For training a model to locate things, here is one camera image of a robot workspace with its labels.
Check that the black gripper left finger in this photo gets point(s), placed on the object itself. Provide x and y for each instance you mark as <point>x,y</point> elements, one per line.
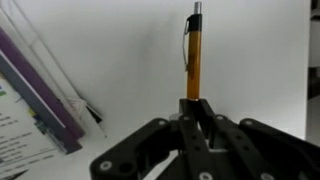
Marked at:
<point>190,140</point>

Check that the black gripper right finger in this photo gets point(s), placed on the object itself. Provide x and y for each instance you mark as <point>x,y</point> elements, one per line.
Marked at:
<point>240,143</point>

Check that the orange and black pen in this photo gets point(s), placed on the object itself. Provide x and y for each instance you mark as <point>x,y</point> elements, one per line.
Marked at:
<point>194,56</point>

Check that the stack of books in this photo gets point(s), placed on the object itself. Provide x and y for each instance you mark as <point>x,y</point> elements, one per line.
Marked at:
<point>23,110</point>

